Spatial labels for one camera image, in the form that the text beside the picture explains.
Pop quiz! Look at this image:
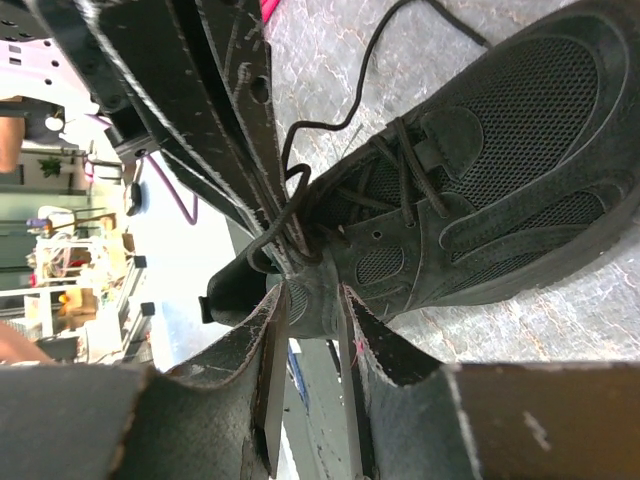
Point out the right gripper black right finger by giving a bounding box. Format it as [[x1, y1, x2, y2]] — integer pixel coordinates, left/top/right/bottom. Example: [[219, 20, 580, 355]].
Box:
[[337, 285, 639, 479]]

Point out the black shoe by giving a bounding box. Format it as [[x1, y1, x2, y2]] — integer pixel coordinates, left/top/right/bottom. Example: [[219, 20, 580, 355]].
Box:
[[198, 0, 640, 341]]

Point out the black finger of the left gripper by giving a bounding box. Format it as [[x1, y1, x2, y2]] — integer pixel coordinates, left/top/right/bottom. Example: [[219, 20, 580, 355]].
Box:
[[195, 1, 288, 235], [29, 0, 271, 241]]

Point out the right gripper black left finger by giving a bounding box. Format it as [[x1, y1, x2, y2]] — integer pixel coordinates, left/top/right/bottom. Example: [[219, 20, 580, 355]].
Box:
[[1, 284, 289, 479]]

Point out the magenta folded cloth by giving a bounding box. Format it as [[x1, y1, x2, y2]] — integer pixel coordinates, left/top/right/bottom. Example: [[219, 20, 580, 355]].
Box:
[[260, 0, 280, 23]]

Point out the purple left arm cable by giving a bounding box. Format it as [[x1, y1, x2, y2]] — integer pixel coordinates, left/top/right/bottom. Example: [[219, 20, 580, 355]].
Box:
[[84, 112, 199, 226]]

